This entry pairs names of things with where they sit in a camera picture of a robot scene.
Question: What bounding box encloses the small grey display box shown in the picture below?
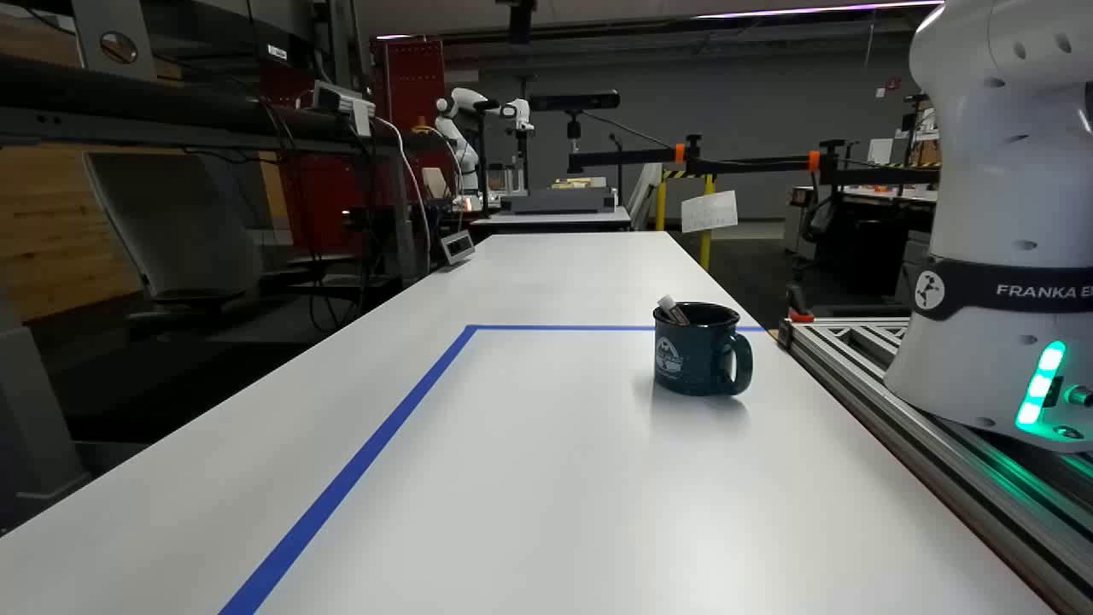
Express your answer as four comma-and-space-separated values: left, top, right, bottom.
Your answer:
437, 227, 479, 269

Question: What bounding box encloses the grey plastic chair shell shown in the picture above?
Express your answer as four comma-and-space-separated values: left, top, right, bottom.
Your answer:
85, 150, 267, 309

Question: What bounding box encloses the wooden wall panel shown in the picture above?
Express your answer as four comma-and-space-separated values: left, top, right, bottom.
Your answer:
0, 145, 143, 324

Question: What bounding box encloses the blue tape line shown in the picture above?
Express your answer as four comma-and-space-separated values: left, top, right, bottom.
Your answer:
216, 322, 768, 615

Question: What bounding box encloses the white paper sign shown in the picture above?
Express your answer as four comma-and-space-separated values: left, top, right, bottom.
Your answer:
677, 187, 741, 240

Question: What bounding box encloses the yellow post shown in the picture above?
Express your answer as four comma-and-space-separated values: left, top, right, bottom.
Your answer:
653, 168, 721, 274

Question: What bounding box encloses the grey background table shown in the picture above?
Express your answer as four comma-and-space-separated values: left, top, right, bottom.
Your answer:
468, 176, 635, 236

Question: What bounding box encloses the dark green mug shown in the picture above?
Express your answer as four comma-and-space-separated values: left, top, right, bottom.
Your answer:
649, 300, 757, 399

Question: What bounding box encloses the red metal cabinet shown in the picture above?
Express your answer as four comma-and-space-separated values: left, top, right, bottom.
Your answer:
277, 30, 452, 257

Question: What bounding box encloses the aluminium rail frame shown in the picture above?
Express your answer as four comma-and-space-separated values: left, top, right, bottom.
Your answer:
775, 314, 1093, 615

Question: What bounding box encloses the white power box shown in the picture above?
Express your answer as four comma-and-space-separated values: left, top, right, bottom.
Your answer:
307, 79, 378, 141

